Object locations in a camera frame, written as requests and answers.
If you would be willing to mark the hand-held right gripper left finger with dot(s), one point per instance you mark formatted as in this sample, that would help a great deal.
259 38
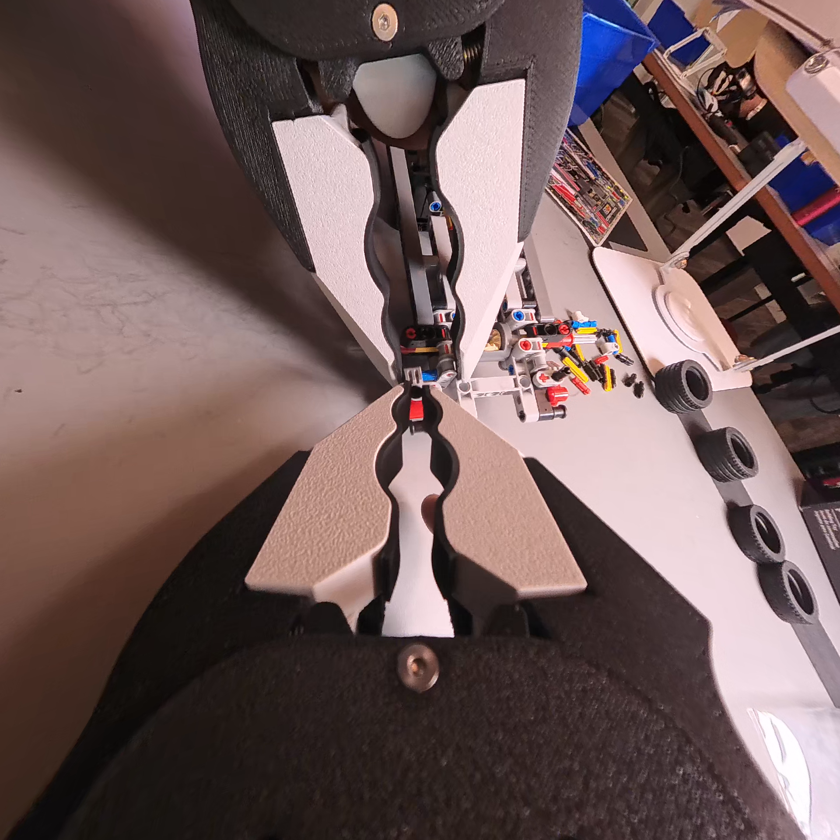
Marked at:
328 512

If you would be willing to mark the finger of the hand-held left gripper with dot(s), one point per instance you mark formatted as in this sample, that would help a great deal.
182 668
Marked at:
328 216
485 197

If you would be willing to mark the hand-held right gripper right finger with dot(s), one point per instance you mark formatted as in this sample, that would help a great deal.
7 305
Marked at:
505 518

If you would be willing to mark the small red grey lego assembly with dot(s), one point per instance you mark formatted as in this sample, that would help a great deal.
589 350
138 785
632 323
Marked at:
416 409

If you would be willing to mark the lego car chassis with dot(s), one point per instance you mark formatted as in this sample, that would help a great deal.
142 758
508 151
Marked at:
525 358

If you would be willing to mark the pile of loose lego pieces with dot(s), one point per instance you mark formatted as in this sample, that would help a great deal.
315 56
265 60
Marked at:
590 358

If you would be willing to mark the black rubber lego tire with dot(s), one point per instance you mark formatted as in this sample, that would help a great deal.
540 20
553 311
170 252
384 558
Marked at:
791 592
684 387
758 535
727 455

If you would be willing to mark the lego set box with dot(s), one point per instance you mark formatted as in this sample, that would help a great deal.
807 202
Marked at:
823 525

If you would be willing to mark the person's right hand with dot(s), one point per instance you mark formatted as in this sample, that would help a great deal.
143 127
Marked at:
431 513

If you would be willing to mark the colourful sticker sheet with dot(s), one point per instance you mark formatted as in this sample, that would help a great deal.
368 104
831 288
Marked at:
587 190

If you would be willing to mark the blue storage bin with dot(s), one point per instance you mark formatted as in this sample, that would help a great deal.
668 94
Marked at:
669 23
610 52

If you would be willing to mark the wooden edged desk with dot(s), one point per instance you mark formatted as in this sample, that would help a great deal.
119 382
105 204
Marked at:
748 177

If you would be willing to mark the clear empty plastic bag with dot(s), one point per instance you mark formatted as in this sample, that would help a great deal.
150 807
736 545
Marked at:
787 754

